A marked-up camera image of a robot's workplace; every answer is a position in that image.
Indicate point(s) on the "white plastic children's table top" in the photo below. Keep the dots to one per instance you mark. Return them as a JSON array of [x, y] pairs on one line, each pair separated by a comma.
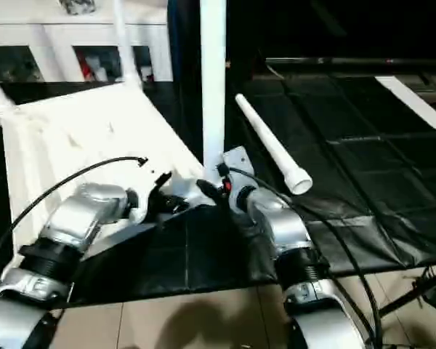
[[80, 138]]

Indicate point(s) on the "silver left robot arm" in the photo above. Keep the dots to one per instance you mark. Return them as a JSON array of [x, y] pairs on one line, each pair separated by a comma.
[[51, 247]]

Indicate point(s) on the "black work mat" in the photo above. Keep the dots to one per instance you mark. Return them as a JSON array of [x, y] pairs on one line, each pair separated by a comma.
[[349, 182]]

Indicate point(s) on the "red bottle in cabinet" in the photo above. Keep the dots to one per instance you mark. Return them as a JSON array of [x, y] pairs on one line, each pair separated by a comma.
[[87, 67]]

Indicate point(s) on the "black metal bar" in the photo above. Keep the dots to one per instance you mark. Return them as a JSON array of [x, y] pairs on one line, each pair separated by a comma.
[[349, 62]]

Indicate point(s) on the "white glass-door cabinet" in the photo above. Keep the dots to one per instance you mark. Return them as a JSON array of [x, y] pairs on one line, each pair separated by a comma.
[[58, 36]]

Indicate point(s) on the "white flat board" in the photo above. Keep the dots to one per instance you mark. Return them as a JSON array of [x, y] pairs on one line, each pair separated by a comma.
[[414, 102]]

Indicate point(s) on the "dark object on cabinet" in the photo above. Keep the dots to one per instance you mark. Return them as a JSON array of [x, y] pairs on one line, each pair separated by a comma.
[[76, 6]]

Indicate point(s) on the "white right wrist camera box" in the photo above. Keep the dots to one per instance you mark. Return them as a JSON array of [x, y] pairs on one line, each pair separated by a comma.
[[236, 163]]

